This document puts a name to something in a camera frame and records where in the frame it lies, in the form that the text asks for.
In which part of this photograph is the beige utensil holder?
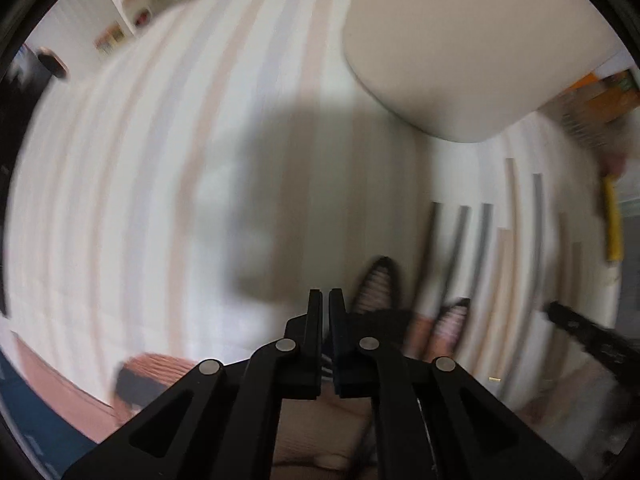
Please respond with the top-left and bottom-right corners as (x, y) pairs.
(343, 0), (622, 143)

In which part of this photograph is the yellow utility knife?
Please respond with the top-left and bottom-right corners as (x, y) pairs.
(602, 174), (624, 262)

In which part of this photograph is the short light wooden chopstick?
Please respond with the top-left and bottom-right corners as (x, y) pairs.
(471, 228), (513, 379)

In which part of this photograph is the striped table mat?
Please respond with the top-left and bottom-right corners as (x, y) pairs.
(4, 0), (620, 406)

